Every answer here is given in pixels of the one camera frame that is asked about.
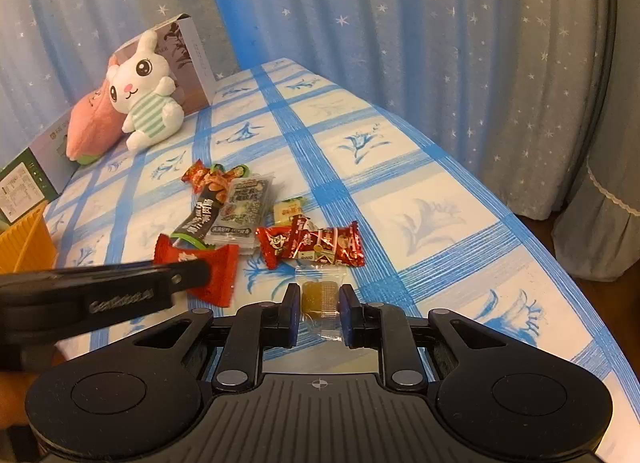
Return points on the orange green snack packet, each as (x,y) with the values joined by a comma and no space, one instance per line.
(229,177)

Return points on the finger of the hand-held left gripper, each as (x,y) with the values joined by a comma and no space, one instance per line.
(192,274)

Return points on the orange plastic basket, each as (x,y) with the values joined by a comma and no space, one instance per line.
(30,243)

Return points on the pink plush toy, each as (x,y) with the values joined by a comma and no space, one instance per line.
(95,123)

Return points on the green white cardboard box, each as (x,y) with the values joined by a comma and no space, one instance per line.
(45,163)

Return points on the grey clear snack packet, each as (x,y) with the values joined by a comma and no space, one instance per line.
(243,208)

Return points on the black long sausage packet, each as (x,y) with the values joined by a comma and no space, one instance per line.
(197,222)

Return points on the small yellow white candy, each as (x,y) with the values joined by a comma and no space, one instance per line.
(287,209)

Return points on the small dark red packet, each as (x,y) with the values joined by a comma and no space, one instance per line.
(301,228)

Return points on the white rabbit plush toy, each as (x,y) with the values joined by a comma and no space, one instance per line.
(145,108)

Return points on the brown white cardboard box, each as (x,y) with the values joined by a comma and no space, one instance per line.
(194,68)

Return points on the star-print curtain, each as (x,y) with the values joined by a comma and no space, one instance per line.
(75,3)
(425,43)

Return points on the red beige snack packet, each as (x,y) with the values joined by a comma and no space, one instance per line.
(342,242)

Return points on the blue plaid tablecloth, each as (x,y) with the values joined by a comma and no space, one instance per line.
(400,168)

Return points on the grey lace-trimmed cloth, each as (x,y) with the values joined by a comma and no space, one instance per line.
(600,223)

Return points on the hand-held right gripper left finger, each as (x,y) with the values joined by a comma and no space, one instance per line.
(291,315)

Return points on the small red-orange snack packet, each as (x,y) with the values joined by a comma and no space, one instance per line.
(199,175)

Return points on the yellow jelly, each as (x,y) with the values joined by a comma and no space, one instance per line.
(320,295)

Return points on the red candy packet white print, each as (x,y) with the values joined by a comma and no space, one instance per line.
(222,270)

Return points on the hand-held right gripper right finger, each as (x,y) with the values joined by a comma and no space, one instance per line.
(347,315)

